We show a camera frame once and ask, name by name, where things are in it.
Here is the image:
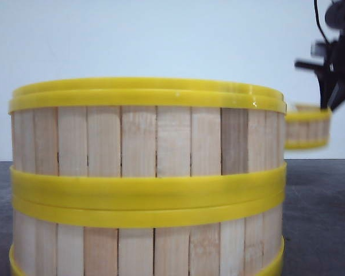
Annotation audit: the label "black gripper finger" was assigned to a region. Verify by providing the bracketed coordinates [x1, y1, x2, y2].
[329, 82, 345, 112]
[318, 77, 337, 109]

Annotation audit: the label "wooden steamer basket yellow rims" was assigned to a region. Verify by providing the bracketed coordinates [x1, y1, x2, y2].
[9, 78, 286, 217]

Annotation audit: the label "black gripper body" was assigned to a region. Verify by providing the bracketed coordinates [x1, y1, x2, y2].
[294, 1, 345, 86]

